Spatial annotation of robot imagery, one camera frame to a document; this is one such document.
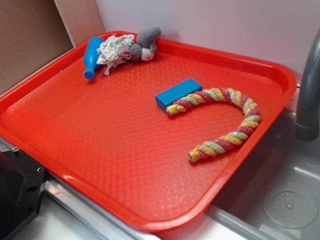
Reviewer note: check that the blue rectangular block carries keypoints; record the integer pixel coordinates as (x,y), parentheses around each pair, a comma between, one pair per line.
(168,96)

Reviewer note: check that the multicolour twisted rope toy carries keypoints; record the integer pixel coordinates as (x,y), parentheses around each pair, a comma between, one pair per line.
(226,142)

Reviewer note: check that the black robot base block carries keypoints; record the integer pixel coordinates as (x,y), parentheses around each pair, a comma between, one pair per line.
(22,181)

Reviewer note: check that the red plastic tray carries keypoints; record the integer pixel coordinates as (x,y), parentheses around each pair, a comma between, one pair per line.
(108,139)

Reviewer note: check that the grey plush mouse toy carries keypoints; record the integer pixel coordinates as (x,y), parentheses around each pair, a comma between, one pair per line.
(145,47)

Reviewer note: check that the white crumpled cloth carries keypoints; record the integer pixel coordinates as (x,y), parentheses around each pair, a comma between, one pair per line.
(115,51)

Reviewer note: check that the blue plastic bowling pin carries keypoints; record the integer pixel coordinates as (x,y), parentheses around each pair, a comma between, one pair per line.
(91,57)

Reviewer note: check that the light wooden board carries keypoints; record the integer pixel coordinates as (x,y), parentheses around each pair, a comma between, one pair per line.
(81,19)

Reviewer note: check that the grey sink faucet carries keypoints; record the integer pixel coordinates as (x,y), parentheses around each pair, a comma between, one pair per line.
(307,120)

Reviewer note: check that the grey toy sink basin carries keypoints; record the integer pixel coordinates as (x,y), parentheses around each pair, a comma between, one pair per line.
(275,193)

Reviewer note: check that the brown cardboard panel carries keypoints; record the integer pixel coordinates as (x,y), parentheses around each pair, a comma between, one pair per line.
(32,34)

